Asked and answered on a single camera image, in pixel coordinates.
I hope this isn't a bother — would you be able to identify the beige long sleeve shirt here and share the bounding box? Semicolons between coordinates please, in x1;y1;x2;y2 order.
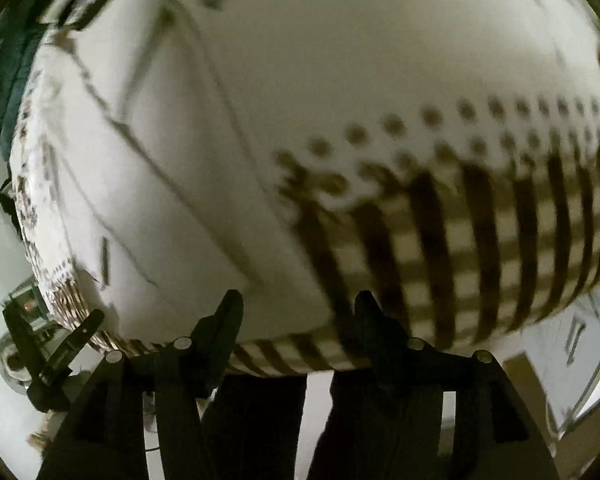
34;0;600;346

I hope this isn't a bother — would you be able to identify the floral bed sheet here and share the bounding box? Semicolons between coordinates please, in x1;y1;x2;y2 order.
7;0;600;378

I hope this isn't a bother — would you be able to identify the dark green folded quilt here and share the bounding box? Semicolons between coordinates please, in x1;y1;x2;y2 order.
0;16;47;162

